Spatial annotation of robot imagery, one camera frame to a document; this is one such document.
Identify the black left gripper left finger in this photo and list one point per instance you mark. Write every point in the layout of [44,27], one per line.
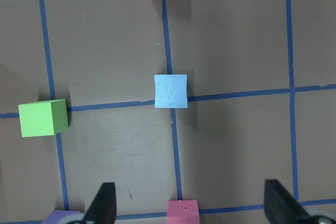
[103,208]

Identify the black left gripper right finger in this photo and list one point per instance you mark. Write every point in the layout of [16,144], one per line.
[281,207]

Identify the purple foam block left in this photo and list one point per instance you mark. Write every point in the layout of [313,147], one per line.
[61,216]

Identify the pink foam block near left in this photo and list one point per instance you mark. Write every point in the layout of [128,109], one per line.
[183,211]

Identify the green foam block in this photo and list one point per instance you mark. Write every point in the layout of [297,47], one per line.
[43,118]

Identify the light blue foam block left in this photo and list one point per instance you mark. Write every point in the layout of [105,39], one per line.
[170,91]

